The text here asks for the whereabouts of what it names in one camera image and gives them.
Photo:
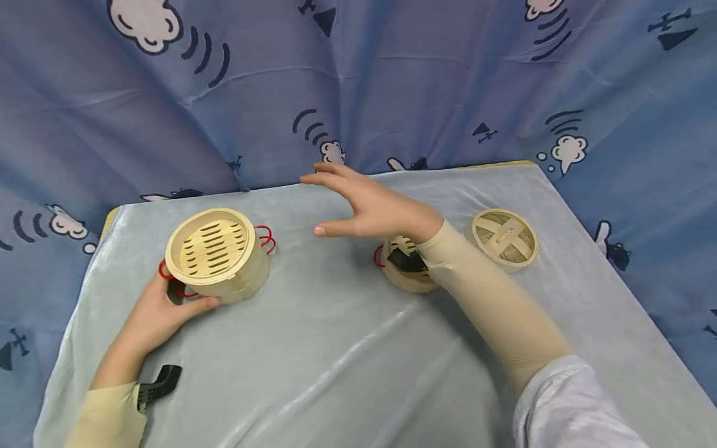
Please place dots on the person's right fingers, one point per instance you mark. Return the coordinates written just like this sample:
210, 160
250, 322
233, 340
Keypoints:
335, 178

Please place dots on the person's left hand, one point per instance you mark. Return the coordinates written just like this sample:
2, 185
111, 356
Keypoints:
150, 318

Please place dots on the person's left thumb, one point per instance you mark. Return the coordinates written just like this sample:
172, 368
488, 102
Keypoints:
197, 305

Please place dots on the person's right hand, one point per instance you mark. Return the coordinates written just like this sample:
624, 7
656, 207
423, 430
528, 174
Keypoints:
374, 205

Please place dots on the person's right thumb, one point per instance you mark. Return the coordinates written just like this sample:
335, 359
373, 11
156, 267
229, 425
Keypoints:
339, 228

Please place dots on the bamboo steamer lid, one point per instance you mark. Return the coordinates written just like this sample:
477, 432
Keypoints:
504, 239

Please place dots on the person's right forearm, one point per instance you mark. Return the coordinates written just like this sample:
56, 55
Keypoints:
521, 330

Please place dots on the person's left forearm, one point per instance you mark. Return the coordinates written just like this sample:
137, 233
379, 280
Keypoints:
109, 401

